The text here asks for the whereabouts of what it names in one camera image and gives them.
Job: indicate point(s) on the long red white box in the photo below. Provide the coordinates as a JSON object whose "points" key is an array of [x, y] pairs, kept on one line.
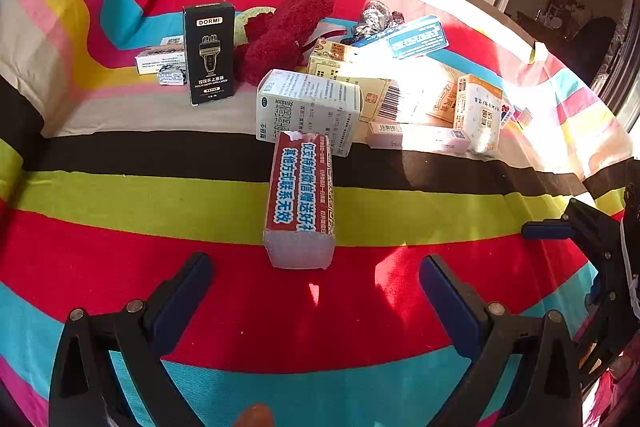
{"points": [[300, 187]]}

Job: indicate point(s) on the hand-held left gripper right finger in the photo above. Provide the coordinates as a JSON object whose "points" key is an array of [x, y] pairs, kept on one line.
{"points": [[450, 302]]}

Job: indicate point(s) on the small silver blister pack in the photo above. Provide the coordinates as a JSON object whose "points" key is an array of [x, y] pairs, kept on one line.
{"points": [[171, 77]]}

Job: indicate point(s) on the striped colourful tablecloth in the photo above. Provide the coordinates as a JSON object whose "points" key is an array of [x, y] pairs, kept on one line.
{"points": [[150, 187]]}

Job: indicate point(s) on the small white box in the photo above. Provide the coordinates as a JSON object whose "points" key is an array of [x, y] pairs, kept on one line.
{"points": [[150, 59]]}

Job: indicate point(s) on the white box figure print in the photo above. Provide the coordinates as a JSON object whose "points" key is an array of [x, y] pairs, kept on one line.
{"points": [[430, 102]]}

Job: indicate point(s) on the small red blue card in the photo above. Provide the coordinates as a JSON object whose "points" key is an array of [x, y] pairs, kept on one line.
{"points": [[520, 116]]}

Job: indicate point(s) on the long blue box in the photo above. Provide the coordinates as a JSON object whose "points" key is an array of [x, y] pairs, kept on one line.
{"points": [[417, 37]]}

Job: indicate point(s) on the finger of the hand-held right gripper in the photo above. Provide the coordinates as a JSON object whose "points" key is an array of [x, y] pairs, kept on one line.
{"points": [[545, 230], [610, 327]]}

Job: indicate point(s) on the white green medicine box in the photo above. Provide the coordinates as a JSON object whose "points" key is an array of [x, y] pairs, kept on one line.
{"points": [[310, 107]]}

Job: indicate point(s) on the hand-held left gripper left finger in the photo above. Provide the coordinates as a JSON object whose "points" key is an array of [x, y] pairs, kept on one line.
{"points": [[185, 292]]}

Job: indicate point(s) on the cream box with barcode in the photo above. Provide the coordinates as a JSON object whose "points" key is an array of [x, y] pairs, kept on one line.
{"points": [[375, 99]]}

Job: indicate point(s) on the silver foil wrapper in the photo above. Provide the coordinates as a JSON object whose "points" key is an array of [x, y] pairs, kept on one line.
{"points": [[375, 17]]}

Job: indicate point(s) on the long pink box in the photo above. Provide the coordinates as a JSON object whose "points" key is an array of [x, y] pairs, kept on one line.
{"points": [[415, 137]]}

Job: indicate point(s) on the round green sponge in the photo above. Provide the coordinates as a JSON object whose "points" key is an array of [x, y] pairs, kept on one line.
{"points": [[250, 19]]}

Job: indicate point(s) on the black shaver box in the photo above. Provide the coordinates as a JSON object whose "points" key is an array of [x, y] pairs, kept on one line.
{"points": [[210, 57]]}

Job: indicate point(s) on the white orange box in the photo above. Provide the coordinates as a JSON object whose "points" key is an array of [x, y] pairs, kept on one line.
{"points": [[477, 112]]}

